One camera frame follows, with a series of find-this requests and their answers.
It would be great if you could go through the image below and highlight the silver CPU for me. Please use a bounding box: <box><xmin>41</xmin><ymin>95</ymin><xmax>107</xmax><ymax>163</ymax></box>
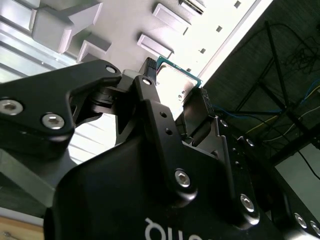
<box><xmin>154</xmin><ymin>56</ymin><xmax>204</xmax><ymax>108</ymax></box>

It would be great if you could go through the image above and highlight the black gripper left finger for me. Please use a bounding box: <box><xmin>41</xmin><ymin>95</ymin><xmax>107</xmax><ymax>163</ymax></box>
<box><xmin>0</xmin><ymin>57</ymin><xmax>199</xmax><ymax>208</ymax></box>

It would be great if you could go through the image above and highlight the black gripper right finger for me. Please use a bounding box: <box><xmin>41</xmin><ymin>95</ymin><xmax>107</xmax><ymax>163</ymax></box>
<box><xmin>183</xmin><ymin>87</ymin><xmax>320</xmax><ymax>240</ymax></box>

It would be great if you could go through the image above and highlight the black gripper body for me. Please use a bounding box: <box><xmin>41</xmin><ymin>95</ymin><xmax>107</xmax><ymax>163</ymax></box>
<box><xmin>44</xmin><ymin>138</ymin><xmax>287</xmax><ymax>240</ymax></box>

